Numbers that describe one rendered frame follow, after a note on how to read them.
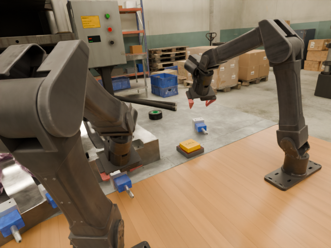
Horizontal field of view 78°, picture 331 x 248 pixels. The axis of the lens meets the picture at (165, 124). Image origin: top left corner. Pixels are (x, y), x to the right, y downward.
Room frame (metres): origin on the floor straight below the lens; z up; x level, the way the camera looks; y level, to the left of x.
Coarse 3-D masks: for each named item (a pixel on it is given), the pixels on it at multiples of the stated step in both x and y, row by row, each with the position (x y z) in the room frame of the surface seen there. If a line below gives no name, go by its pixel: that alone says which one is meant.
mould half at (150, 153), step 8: (80, 128) 0.79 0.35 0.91; (136, 128) 0.79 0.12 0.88; (88, 136) 0.75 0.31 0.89; (136, 136) 0.70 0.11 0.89; (144, 136) 0.70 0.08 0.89; (152, 136) 0.69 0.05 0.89; (88, 144) 0.68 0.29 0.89; (144, 144) 0.64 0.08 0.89; (152, 144) 0.66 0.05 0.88; (88, 152) 0.61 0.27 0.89; (96, 152) 0.61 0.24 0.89; (144, 152) 0.64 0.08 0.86; (152, 152) 0.66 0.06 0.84; (88, 160) 0.56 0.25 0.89; (144, 160) 0.64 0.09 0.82; (152, 160) 0.65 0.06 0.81; (96, 168) 0.56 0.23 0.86; (96, 176) 0.56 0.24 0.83
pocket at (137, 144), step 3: (132, 141) 0.67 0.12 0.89; (135, 141) 0.68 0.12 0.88; (138, 141) 0.68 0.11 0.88; (141, 141) 0.67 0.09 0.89; (132, 144) 0.67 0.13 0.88; (135, 144) 0.67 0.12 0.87; (138, 144) 0.68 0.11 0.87; (141, 144) 0.67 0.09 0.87; (135, 147) 0.67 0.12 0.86; (138, 147) 0.67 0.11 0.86; (141, 147) 0.64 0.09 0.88
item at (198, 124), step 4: (192, 120) 0.92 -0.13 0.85; (196, 120) 0.90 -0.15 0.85; (200, 120) 0.90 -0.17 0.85; (192, 124) 0.92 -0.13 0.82; (196, 124) 0.88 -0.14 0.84; (200, 124) 0.87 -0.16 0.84; (204, 124) 0.87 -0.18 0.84; (192, 128) 0.92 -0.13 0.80; (196, 128) 0.87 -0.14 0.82; (200, 128) 0.85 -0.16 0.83; (204, 128) 0.86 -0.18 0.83; (204, 132) 0.81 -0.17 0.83
